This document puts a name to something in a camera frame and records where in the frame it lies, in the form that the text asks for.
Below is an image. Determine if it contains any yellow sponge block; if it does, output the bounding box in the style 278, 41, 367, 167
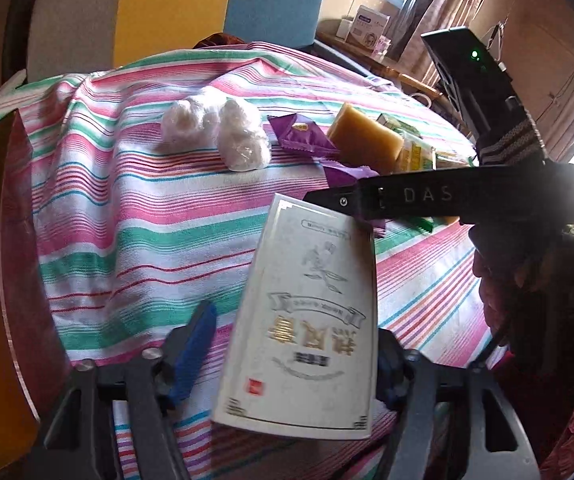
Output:
327, 103, 404, 174

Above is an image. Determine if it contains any white plastic bag ball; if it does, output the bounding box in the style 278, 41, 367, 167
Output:
161, 89, 226, 150
217, 98, 271, 172

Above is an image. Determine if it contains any small green carton box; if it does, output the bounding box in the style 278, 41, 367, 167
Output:
376, 114, 421, 138

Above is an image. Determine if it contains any white box on table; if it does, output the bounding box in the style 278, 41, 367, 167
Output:
345, 4, 390, 51

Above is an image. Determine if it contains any striped pink green bedsheet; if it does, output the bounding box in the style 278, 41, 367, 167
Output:
0, 42, 474, 479

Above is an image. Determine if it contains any person's right hand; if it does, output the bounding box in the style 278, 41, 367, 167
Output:
470, 226, 574, 370

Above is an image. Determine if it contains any wooden side table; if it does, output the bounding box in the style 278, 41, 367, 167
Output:
315, 32, 442, 101

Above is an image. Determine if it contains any white medicine box gold print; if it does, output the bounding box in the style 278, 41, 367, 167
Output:
212, 194, 377, 440

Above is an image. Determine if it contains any gold red storage box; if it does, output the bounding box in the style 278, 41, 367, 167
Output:
0, 110, 70, 469

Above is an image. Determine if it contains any pink patterned curtain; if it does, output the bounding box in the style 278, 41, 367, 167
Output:
388, 0, 482, 86

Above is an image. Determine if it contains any green cracker packet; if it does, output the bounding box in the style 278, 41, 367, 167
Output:
394, 132, 436, 174

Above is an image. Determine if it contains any purple snack packet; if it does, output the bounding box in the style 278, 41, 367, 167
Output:
321, 159, 379, 221
267, 113, 339, 158

